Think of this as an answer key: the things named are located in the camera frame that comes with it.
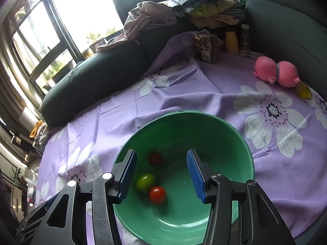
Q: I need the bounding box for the yellow bottle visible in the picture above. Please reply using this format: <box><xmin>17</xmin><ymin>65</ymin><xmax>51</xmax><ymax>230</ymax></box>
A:
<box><xmin>224</xmin><ymin>31</ymin><xmax>240</xmax><ymax>55</ymax></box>

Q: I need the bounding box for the clear bag of snacks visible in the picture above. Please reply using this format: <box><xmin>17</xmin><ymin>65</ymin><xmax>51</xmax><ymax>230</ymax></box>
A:
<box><xmin>193</xmin><ymin>33</ymin><xmax>220</xmax><ymax>64</ymax></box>

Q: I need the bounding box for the dark red cherry tomato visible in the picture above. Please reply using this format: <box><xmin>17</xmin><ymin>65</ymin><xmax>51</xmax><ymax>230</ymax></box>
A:
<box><xmin>149</xmin><ymin>152</ymin><xmax>162</xmax><ymax>166</ymax></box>

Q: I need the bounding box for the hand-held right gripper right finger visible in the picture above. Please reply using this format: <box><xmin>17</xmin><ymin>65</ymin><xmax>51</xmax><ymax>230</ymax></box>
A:
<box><xmin>186</xmin><ymin>149</ymin><xmax>297</xmax><ymax>245</ymax></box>

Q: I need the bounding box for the dark green sofa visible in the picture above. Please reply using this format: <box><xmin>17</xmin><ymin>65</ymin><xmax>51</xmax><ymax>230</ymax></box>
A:
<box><xmin>41</xmin><ymin>0</ymin><xmax>327</xmax><ymax>128</ymax></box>

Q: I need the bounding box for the green cherry tomato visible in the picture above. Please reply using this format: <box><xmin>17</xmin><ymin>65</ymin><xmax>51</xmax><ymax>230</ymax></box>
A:
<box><xmin>136</xmin><ymin>173</ymin><xmax>157</xmax><ymax>192</ymax></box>

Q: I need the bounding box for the dark jar with white lid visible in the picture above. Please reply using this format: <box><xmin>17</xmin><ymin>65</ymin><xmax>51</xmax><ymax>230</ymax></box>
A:
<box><xmin>240</xmin><ymin>24</ymin><xmax>250</xmax><ymax>53</ymax></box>

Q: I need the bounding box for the dark green bolster cushion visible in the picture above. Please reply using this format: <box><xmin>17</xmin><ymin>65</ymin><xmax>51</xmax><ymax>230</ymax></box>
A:
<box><xmin>42</xmin><ymin>27</ymin><xmax>123</xmax><ymax>85</ymax></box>

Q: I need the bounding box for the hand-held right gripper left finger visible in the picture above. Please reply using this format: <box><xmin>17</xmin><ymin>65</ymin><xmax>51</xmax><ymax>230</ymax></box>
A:
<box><xmin>30</xmin><ymin>149</ymin><xmax>137</xmax><ymax>245</ymax></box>

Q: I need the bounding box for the green bowl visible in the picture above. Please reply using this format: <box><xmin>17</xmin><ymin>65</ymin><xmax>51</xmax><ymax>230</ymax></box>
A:
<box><xmin>112</xmin><ymin>110</ymin><xmax>255</xmax><ymax>245</ymax></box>

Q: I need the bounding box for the pink plush toy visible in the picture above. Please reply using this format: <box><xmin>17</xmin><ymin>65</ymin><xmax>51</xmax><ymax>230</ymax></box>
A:
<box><xmin>253</xmin><ymin>56</ymin><xmax>301</xmax><ymax>88</ymax></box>

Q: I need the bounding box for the yellow paper tag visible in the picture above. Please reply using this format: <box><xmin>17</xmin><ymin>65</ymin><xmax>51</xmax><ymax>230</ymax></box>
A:
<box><xmin>296</xmin><ymin>82</ymin><xmax>312</xmax><ymax>99</ymax></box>

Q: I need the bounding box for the dark framed window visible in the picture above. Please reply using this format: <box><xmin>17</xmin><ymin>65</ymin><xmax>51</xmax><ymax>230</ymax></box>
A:
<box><xmin>0</xmin><ymin>0</ymin><xmax>179</xmax><ymax>100</ymax></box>

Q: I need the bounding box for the purple floral bedsheet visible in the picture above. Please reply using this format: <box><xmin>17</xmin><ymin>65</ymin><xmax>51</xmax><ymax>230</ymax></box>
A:
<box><xmin>34</xmin><ymin>33</ymin><xmax>327</xmax><ymax>245</ymax></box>

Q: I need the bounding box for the pile of folded clothes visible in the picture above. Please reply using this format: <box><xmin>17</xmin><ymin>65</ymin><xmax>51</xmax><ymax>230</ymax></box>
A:
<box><xmin>96</xmin><ymin>0</ymin><xmax>246</xmax><ymax>53</ymax></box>

